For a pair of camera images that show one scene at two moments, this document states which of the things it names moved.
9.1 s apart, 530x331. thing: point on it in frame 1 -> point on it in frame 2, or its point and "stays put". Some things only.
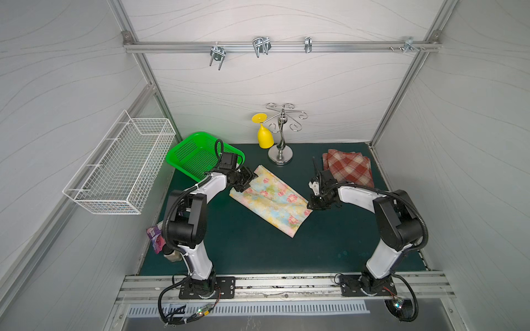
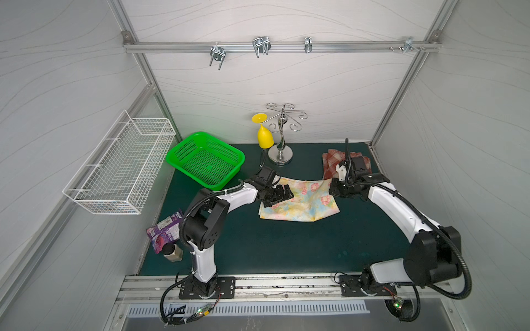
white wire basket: (119, 171) stays put
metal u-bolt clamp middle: (261, 45) stays put
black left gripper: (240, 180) -> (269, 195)
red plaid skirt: (350, 167) stays put
